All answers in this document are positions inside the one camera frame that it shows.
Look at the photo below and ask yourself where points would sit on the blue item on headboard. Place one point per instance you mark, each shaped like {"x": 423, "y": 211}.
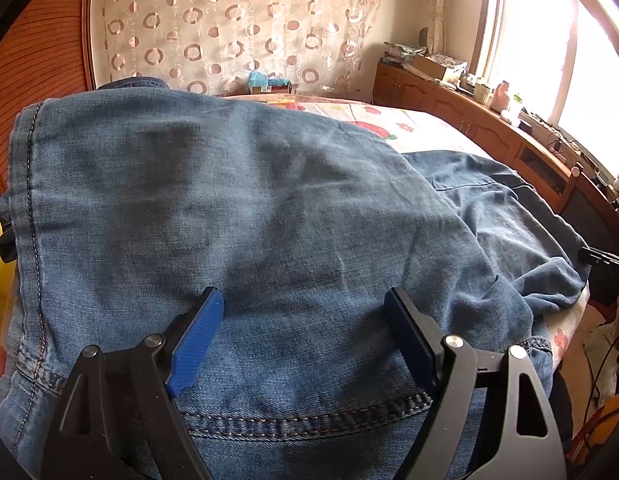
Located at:
{"x": 260, "y": 83}

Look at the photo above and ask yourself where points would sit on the folded dark denim jeans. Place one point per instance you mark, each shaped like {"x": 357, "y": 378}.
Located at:
{"x": 135, "y": 82}

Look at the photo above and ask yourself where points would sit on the cardboard box on cabinet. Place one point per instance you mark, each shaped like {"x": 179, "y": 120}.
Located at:
{"x": 440, "y": 66}

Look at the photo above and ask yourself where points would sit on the pink bottle on cabinet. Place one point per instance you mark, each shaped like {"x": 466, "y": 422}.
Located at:
{"x": 500, "y": 99}

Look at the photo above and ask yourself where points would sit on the light blue denim jeans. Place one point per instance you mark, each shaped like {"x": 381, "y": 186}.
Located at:
{"x": 127, "y": 203}

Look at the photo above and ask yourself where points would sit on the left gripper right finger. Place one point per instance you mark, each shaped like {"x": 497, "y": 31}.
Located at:
{"x": 518, "y": 437}

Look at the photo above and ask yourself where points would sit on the floral bed sheet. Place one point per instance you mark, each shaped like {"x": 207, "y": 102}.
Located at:
{"x": 514, "y": 222}

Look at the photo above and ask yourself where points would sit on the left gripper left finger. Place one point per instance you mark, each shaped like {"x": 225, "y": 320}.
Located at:
{"x": 86, "y": 438}

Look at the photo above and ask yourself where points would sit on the window with wooden frame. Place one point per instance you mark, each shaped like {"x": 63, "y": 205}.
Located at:
{"x": 562, "y": 69}

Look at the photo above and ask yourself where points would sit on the wooden side cabinet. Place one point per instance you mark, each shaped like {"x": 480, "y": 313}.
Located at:
{"x": 564, "y": 184}

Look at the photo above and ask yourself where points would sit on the wooden slatted wardrobe door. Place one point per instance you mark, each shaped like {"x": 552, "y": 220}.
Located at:
{"x": 44, "y": 53}

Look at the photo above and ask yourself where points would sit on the circle patterned curtain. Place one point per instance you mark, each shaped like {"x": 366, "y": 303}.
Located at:
{"x": 213, "y": 46}

